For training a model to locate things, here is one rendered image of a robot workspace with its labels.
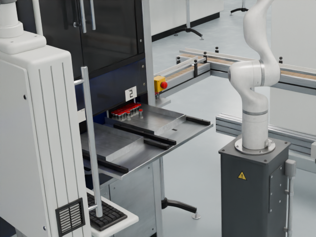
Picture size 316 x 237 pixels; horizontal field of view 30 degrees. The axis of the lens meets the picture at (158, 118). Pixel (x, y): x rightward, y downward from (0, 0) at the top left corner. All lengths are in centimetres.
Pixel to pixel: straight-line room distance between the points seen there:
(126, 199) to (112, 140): 49
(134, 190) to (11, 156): 125
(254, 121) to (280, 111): 172
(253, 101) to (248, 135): 17
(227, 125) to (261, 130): 123
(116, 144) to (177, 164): 176
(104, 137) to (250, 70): 81
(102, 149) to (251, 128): 71
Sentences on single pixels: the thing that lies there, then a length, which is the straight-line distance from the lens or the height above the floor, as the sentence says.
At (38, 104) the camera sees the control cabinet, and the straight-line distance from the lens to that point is 196.
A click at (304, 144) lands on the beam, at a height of 51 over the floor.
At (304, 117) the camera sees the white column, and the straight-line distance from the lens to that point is 435.
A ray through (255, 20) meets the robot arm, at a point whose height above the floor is 147.
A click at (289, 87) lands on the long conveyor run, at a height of 87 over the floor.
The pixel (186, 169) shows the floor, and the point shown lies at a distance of 449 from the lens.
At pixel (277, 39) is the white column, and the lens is 428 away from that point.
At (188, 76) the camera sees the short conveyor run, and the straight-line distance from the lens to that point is 367.
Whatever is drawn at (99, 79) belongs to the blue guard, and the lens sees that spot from 291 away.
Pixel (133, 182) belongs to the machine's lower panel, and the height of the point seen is 50.
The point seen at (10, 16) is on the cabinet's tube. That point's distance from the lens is 210.
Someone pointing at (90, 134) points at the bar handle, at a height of 123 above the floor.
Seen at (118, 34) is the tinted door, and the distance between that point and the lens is 298.
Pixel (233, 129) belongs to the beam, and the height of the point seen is 48.
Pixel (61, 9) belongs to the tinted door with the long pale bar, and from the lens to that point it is 270.
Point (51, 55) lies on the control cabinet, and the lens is 196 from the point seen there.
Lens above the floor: 207
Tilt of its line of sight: 22 degrees down
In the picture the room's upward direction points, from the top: 3 degrees counter-clockwise
